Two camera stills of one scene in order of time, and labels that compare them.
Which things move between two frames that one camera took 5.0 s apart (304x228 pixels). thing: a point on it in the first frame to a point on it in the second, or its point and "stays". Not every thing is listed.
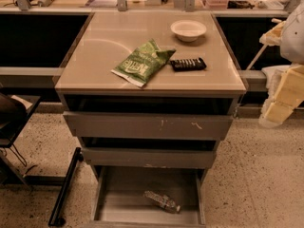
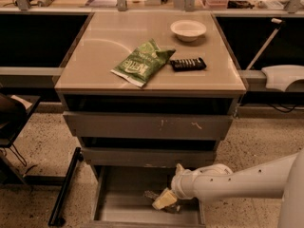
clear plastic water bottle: [164, 201] stays
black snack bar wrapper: [187, 65] stays
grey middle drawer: [149, 158] stays
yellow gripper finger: [273, 37] to [179, 169]
